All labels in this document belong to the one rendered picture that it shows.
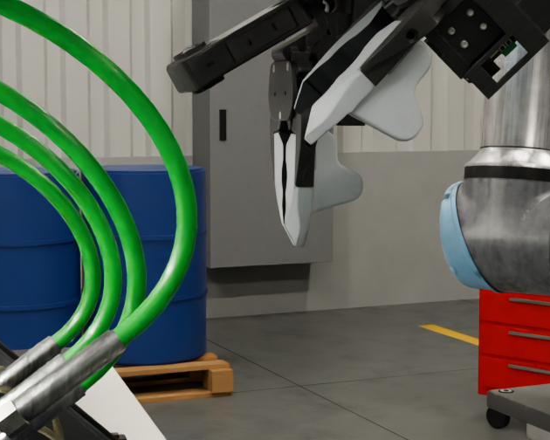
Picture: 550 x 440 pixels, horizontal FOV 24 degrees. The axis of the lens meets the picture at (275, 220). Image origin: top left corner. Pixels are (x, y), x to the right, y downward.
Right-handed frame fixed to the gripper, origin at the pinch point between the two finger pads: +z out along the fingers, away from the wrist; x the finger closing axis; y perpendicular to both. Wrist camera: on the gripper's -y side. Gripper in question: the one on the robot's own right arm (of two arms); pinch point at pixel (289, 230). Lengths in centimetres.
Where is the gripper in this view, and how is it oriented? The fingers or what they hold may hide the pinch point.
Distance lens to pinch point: 100.3
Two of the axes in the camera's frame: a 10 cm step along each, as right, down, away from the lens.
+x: -2.6, -0.8, 9.6
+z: -0.1, 10.0, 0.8
